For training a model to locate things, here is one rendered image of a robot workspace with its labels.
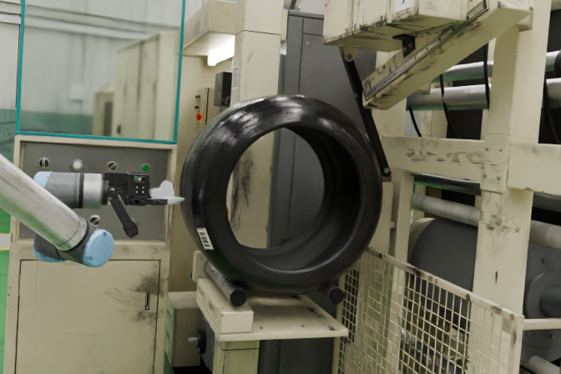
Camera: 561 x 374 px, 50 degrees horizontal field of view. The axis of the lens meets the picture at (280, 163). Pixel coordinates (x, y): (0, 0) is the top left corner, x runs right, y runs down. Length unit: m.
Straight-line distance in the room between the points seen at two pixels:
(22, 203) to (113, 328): 1.05
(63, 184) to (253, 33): 0.78
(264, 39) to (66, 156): 0.82
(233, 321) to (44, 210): 0.57
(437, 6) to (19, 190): 1.02
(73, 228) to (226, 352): 0.82
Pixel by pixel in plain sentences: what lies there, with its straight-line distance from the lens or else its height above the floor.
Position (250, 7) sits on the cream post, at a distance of 1.97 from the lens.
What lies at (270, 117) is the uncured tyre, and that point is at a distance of 1.56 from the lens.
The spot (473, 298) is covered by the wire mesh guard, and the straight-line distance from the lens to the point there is 1.48.
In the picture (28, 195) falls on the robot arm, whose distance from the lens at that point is 1.36.
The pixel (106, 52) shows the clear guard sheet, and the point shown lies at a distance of 2.25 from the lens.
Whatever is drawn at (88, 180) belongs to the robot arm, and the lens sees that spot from 1.58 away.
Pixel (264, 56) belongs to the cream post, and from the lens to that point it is 1.96.
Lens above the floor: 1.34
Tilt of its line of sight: 3 degrees down
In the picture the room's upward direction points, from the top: 4 degrees clockwise
